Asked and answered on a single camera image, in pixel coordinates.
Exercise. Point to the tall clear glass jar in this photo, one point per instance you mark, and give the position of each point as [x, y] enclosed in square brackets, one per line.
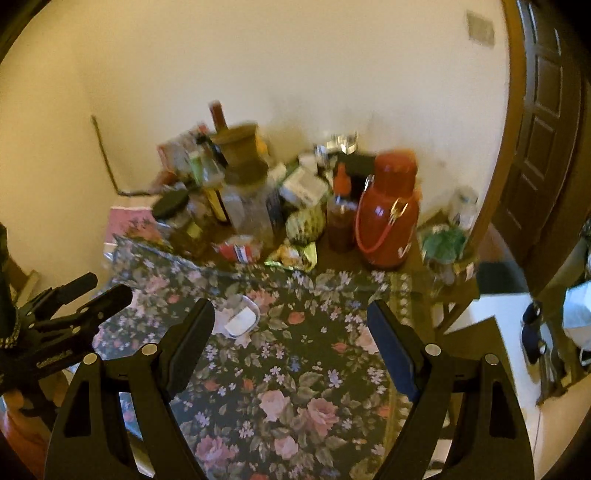
[254, 207]

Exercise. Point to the small glass jar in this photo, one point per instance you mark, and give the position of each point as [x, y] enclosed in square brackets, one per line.
[464, 207]

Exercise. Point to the red thermos jug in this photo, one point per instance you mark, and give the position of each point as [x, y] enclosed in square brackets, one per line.
[385, 221]

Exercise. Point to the white plastic tub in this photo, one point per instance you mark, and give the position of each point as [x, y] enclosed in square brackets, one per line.
[240, 321]

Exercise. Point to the brown door frame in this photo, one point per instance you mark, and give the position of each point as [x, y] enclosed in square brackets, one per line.
[503, 184]

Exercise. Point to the brown sauce bottle orange cap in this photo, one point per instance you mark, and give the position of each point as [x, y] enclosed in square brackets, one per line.
[340, 217]

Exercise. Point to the wall light switch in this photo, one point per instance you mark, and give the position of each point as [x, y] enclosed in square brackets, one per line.
[481, 28]

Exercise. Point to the green plastic bag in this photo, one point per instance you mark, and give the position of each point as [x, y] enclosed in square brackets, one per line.
[443, 242]

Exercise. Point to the gold lid jar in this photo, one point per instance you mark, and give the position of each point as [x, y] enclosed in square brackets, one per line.
[455, 277]

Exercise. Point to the gold green wrapper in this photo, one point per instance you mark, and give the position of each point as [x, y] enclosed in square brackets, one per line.
[291, 256]

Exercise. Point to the floral tablecloth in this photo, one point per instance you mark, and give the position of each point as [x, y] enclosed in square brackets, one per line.
[286, 369]

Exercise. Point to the brown wooden door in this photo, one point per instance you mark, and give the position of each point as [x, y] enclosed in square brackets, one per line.
[540, 115]

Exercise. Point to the floral printed box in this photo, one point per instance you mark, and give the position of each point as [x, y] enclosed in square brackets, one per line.
[175, 152]

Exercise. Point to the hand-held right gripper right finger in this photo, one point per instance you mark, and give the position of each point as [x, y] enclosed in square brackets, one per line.
[392, 353]

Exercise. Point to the black lid glass jar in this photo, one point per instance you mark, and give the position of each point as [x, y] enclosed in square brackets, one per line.
[180, 221]

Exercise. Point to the green patterned packet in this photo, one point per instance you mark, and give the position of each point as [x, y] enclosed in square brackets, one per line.
[302, 226]

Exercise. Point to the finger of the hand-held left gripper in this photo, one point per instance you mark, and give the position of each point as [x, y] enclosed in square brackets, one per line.
[106, 302]
[69, 290]

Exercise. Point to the white green carton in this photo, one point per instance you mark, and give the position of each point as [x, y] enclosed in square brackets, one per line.
[302, 187]

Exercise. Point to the dark doormat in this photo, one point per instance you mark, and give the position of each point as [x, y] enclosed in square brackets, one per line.
[503, 277]

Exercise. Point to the small wooden side table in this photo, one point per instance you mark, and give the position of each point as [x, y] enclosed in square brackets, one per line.
[455, 304]

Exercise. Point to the pink cloth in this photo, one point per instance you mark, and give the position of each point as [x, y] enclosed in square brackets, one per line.
[129, 226]

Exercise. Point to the clear bottle yellow label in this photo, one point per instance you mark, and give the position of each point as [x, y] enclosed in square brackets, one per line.
[217, 198]

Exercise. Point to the dark wine bottle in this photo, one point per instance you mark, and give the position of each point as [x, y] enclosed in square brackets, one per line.
[218, 117]

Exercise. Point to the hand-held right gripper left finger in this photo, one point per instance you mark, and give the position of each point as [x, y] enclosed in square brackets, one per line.
[189, 350]

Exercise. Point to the dark box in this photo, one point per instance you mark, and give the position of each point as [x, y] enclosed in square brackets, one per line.
[358, 166]

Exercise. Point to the green cap bottle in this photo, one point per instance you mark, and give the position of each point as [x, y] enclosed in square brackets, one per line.
[195, 166]

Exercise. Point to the thin wooden stick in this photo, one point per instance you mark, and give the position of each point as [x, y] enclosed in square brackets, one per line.
[104, 152]

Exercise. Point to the white plastic bag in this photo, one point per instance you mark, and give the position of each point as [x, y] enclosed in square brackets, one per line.
[579, 314]

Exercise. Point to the red white wrapper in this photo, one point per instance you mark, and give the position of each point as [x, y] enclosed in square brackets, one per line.
[238, 251]

